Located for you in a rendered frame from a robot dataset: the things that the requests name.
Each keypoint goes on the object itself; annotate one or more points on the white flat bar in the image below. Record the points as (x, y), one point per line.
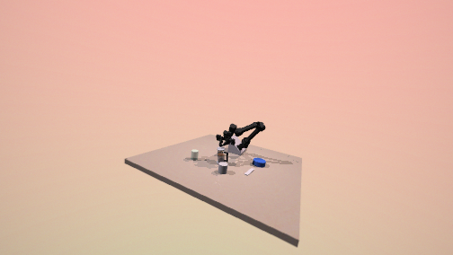
(248, 172)

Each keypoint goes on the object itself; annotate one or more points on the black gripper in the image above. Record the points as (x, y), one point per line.
(227, 140)

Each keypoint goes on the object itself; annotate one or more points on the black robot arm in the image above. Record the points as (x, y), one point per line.
(259, 127)

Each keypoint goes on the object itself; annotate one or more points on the french press with black knob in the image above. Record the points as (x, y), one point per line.
(221, 154)

